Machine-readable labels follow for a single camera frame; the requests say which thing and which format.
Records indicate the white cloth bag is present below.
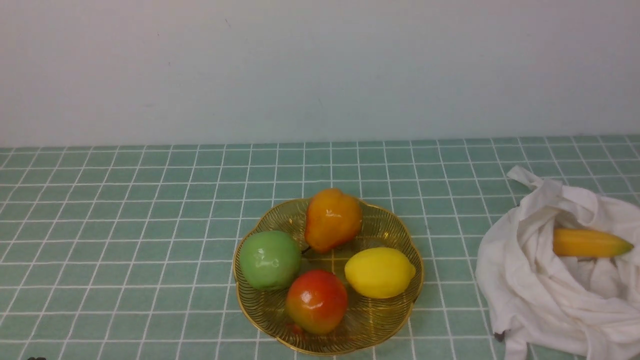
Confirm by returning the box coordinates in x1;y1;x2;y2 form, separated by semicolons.
475;165;640;360

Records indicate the orange pear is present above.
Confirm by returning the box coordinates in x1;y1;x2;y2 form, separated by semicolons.
304;187;363;254

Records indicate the green apple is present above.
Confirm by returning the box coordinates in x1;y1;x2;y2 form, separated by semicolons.
238;230;302;291

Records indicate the yellow lemon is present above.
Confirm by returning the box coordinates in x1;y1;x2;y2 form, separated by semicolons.
343;247;416;299

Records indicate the red orange apple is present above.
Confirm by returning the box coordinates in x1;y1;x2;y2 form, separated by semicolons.
285;269;348;336

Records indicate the green checkered tablecloth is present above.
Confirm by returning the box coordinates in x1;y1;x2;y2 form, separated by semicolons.
0;134;639;360

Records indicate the yellow banana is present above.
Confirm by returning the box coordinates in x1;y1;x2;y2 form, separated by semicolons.
553;228;634;258

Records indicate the gold wire fruit plate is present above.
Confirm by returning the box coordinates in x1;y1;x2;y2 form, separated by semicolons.
232;198;425;357

